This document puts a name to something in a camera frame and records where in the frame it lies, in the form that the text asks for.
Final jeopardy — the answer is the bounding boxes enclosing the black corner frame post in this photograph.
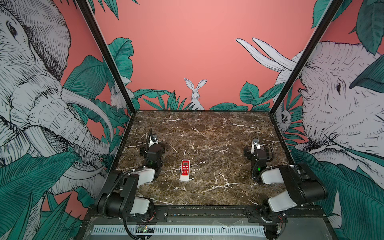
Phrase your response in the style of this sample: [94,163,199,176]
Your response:
[269,0,344,115]
[76,0,136,114]

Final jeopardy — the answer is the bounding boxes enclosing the white slotted cable duct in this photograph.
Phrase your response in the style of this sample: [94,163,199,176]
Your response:
[89,224,266,237]

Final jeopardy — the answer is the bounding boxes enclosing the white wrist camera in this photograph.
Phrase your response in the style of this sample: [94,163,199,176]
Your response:
[251,138,261,154]
[146,128,159,150]

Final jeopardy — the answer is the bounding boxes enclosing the black corner frame post left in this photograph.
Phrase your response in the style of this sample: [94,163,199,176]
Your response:
[76,0,136,114]

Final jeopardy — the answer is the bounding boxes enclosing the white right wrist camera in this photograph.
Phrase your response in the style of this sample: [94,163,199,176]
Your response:
[251,138,261,154]

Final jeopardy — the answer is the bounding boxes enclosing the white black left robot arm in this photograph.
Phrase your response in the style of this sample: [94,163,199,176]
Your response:
[95,144,165,219]

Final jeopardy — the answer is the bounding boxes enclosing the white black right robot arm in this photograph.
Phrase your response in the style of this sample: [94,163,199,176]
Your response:
[244,145,328,220]

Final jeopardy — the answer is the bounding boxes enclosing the black front mounting rail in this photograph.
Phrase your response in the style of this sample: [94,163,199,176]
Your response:
[83,204,326,224]

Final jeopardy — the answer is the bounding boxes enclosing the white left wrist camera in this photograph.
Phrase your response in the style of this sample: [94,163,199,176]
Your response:
[146,128,159,150]

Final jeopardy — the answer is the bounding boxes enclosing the white remote control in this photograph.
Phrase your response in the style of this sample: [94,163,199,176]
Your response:
[180,160,190,182]

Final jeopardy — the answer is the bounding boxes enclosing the black corner frame post right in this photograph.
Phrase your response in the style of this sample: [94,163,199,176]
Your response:
[269,0,344,115]

